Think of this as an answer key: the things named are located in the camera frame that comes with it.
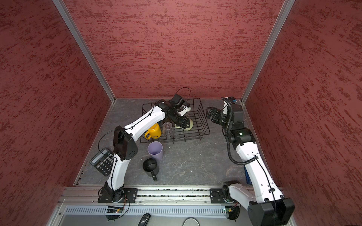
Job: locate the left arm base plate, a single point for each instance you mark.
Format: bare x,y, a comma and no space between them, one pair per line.
128,194

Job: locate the aluminium corner post right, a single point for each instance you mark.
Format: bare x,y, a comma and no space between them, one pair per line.
277,27

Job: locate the black mug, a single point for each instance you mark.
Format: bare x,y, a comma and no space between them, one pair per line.
151,168

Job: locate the aluminium corner post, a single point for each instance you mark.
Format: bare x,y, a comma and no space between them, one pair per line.
65,14
277,27

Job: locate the black calculator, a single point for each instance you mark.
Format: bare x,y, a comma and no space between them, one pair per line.
103,162

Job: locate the lilac plastic cup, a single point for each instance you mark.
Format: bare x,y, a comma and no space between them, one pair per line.
155,149

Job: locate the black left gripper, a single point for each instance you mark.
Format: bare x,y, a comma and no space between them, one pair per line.
181,122

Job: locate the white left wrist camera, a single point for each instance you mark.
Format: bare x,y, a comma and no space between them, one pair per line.
184,109

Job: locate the yellow mug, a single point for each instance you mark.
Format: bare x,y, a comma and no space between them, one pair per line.
153,132

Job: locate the black remote handset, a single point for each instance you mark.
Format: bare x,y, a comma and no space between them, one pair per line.
144,219

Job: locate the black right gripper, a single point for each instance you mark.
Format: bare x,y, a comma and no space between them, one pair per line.
218,112

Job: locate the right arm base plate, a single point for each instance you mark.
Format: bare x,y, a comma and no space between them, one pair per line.
216,196

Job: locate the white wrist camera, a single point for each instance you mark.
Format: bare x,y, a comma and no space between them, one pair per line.
230,100
184,109

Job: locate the clear glass cup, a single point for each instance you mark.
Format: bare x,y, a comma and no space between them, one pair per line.
168,129

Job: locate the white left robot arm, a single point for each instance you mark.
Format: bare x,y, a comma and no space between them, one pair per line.
124,141

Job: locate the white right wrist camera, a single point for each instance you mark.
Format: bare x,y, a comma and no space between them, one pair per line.
230,100

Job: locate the grey round object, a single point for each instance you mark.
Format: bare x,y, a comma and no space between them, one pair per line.
191,222

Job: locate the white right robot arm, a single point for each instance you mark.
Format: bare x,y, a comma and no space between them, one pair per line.
268,207

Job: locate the cream mug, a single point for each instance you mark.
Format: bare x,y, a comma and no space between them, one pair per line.
188,127

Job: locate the aluminium corner post left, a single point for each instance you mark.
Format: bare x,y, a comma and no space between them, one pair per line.
65,14

